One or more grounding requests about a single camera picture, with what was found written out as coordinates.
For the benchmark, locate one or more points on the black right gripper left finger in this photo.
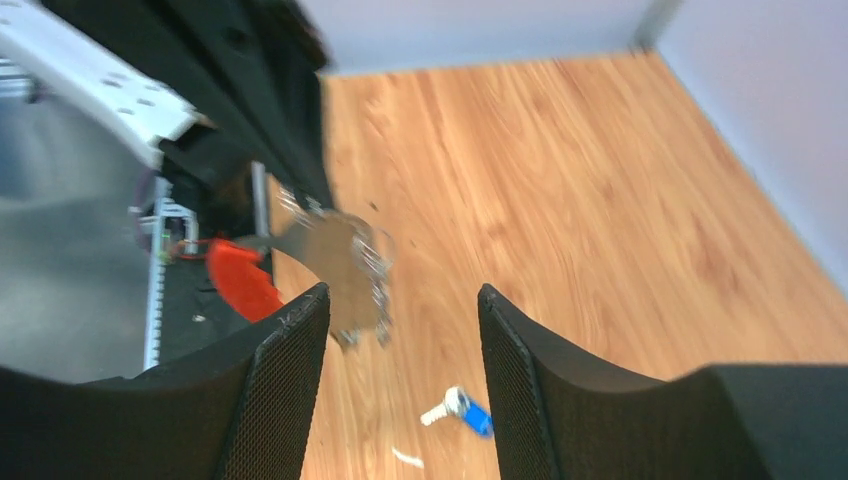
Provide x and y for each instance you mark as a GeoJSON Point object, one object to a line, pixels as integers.
{"type": "Point", "coordinates": [240, 408]}

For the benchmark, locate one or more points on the white paper scrap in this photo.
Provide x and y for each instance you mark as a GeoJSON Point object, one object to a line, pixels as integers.
{"type": "Point", "coordinates": [408, 459]}

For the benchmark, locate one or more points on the blue tag key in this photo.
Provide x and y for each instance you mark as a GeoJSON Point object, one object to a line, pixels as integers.
{"type": "Point", "coordinates": [457, 403]}

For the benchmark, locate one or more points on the keyring holder with red handle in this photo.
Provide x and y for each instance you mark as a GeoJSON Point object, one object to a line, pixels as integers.
{"type": "Point", "coordinates": [339, 248]}

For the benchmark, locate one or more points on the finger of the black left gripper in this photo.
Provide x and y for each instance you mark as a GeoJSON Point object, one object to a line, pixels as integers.
{"type": "Point", "coordinates": [264, 56]}

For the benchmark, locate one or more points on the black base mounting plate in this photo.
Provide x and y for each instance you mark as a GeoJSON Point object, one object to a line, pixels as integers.
{"type": "Point", "coordinates": [184, 311]}

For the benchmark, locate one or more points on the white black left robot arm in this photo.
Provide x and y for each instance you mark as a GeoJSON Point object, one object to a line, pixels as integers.
{"type": "Point", "coordinates": [197, 90]}

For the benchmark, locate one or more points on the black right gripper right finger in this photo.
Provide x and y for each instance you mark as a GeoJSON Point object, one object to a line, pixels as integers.
{"type": "Point", "coordinates": [561, 412]}

